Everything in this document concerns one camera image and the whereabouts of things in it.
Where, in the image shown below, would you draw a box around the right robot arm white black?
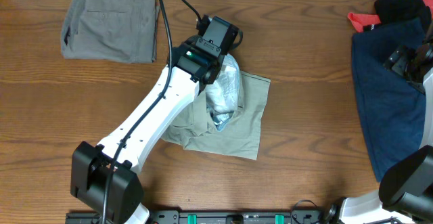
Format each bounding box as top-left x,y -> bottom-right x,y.
323,20 -> 432,223

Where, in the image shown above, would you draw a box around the folded dark grey shorts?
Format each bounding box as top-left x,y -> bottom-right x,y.
60,0 -> 159,64

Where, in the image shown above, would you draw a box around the navy blue garment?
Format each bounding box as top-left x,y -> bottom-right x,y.
351,19 -> 426,181

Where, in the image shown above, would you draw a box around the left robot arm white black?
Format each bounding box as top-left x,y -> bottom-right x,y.
70,16 -> 243,223

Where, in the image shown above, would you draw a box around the black garment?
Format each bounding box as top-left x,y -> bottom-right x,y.
363,0 -> 432,32

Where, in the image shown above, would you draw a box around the black coiled cable at rail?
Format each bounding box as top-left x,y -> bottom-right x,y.
290,199 -> 322,224

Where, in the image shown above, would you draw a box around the red garment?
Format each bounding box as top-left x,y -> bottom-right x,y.
347,0 -> 433,33

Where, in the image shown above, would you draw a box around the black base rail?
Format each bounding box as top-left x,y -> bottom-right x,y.
64,209 -> 339,224

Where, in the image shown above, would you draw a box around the light khaki shorts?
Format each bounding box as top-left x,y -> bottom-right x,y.
162,55 -> 271,160

